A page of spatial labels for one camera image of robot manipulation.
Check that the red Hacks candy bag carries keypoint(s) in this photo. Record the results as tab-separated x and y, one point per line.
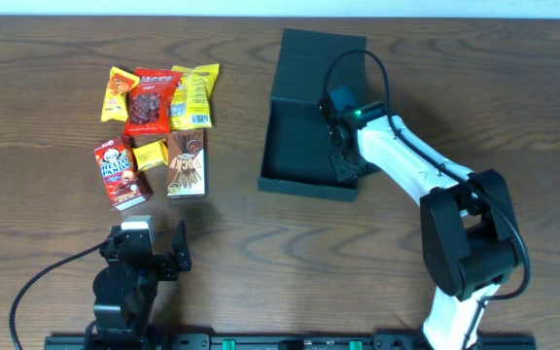
150	101

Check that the small yellow candy packet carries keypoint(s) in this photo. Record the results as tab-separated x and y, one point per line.
151	155

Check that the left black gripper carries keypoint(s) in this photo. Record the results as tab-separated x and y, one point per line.
166	268

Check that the yellow orange snack packet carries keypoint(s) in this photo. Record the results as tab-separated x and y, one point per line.
120	84

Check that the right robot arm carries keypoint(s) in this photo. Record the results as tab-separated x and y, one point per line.
471	244

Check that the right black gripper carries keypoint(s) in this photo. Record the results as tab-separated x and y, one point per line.
341	173

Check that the brown Pocky box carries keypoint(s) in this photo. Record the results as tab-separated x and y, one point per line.
186	164

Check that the red Hello Panda box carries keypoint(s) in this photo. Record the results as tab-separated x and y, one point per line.
119	173

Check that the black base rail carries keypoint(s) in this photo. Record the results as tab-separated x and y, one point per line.
203	341

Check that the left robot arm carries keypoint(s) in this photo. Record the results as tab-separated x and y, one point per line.
126	289

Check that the large yellow snack bag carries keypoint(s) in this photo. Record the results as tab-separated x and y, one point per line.
190	106

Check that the black gift box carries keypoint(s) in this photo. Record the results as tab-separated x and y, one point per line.
298	146

